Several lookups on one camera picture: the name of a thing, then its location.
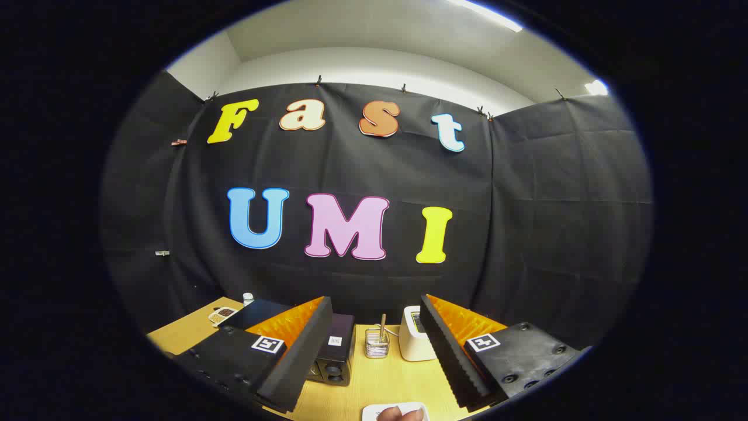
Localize black toaster oven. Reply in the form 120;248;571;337
219;299;356;387

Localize white pop-up toaster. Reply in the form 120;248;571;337
400;305;439;362

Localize clear glass holder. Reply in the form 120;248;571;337
365;329;390;358

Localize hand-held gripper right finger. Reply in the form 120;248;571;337
420;294;584;411

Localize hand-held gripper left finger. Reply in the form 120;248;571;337
172;296;334;413

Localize white square plate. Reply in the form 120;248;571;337
362;402;431;421

